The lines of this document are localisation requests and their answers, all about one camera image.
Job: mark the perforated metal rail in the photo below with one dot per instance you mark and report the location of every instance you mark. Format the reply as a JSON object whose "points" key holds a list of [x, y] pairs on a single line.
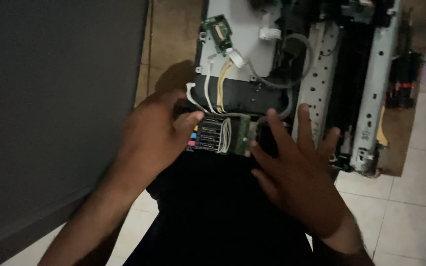
{"points": [[318, 74]]}

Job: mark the person's left hand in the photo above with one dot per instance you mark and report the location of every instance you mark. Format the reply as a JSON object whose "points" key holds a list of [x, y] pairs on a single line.
{"points": [[150, 136]]}

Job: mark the disassembled black printer chassis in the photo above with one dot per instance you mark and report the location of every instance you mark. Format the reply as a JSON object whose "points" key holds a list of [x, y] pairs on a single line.
{"points": [[250, 92]]}

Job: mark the dark gray panel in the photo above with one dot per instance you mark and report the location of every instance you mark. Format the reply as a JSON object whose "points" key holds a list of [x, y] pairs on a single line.
{"points": [[50, 111]]}

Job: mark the long silver metal rail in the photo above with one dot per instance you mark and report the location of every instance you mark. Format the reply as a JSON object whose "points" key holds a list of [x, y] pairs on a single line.
{"points": [[377, 81]]}

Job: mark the printer ink carriage unit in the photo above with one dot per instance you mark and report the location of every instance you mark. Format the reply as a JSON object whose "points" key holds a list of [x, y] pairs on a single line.
{"points": [[216, 135]]}

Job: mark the person's right hand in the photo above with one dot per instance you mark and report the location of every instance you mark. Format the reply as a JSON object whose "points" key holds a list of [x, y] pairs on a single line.
{"points": [[305, 184]]}

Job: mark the small green circuit board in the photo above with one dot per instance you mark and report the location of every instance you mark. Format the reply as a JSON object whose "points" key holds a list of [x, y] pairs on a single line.
{"points": [[217, 32]]}

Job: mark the black and red tool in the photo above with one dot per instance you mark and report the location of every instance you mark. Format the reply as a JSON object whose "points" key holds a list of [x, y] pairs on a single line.
{"points": [[405, 79]]}

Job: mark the white plug connector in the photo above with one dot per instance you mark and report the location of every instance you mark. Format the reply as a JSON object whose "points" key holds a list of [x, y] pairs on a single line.
{"points": [[270, 33], [237, 58]]}

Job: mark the person's dark trousers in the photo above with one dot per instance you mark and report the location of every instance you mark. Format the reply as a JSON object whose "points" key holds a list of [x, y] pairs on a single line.
{"points": [[213, 210]]}

